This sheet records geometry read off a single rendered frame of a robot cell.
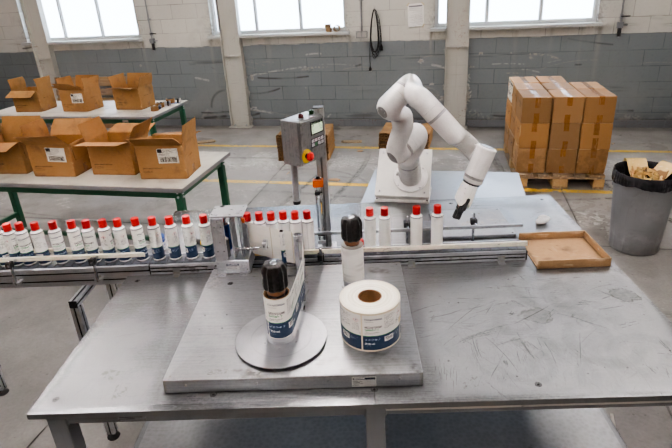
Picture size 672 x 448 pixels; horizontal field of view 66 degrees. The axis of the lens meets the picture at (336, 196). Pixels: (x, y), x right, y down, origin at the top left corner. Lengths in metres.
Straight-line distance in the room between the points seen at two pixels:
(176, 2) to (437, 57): 3.84
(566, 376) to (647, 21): 6.30
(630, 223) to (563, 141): 1.38
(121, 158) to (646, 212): 3.74
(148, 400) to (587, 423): 1.76
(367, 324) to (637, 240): 2.99
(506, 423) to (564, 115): 3.46
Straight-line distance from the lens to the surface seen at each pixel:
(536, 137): 5.34
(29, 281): 2.71
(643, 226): 4.31
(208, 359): 1.80
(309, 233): 2.24
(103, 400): 1.86
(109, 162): 4.05
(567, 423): 2.57
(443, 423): 2.46
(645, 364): 1.95
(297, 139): 2.11
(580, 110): 5.36
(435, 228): 2.26
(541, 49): 7.48
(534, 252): 2.46
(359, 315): 1.66
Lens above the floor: 1.98
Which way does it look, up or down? 22 degrees down
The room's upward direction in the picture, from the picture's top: 3 degrees counter-clockwise
